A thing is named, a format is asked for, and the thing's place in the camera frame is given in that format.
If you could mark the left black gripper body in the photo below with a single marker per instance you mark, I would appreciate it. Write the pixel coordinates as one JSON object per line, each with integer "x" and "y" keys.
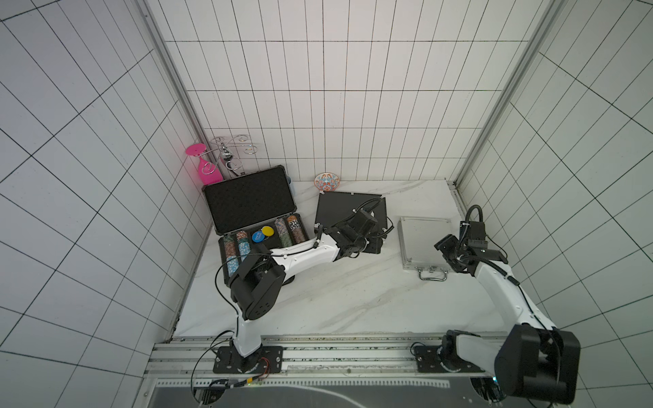
{"x": 369, "y": 244}

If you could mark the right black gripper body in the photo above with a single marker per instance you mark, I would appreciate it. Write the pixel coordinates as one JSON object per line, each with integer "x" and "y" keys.
{"x": 448, "y": 248}

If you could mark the black poker case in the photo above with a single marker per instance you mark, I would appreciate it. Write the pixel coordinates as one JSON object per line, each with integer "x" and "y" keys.
{"x": 248, "y": 204}
{"x": 333, "y": 206}

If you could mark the silver poker case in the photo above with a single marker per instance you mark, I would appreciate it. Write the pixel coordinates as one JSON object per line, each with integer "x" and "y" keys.
{"x": 417, "y": 238}

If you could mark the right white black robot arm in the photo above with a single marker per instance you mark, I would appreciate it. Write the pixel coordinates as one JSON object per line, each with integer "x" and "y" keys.
{"x": 537, "y": 361}

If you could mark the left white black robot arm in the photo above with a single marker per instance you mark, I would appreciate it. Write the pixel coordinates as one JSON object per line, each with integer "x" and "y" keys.
{"x": 256, "y": 284}

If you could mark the colourful patterned bowl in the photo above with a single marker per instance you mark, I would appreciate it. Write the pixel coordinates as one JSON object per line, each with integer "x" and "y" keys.
{"x": 327, "y": 181}

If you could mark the yellow round chip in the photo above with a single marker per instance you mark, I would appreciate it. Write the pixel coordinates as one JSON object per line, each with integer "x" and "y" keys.
{"x": 268, "y": 231}

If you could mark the blue round chip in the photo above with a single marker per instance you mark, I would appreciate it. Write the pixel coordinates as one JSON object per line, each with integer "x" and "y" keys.
{"x": 258, "y": 236}

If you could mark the pink wine glass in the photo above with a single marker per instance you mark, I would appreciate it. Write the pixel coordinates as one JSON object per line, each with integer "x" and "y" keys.
{"x": 208, "y": 172}

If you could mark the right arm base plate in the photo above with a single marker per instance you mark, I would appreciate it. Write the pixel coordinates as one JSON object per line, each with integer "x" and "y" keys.
{"x": 429, "y": 361}

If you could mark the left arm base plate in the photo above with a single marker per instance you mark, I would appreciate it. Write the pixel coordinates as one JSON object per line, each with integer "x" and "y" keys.
{"x": 265, "y": 360}

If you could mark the silver wire glass holder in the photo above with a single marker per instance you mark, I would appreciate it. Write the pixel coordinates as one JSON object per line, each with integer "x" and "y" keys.
{"x": 231, "y": 151}

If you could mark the aluminium mounting rail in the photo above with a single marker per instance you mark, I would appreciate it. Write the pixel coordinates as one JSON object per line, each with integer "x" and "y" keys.
{"x": 191, "y": 360}

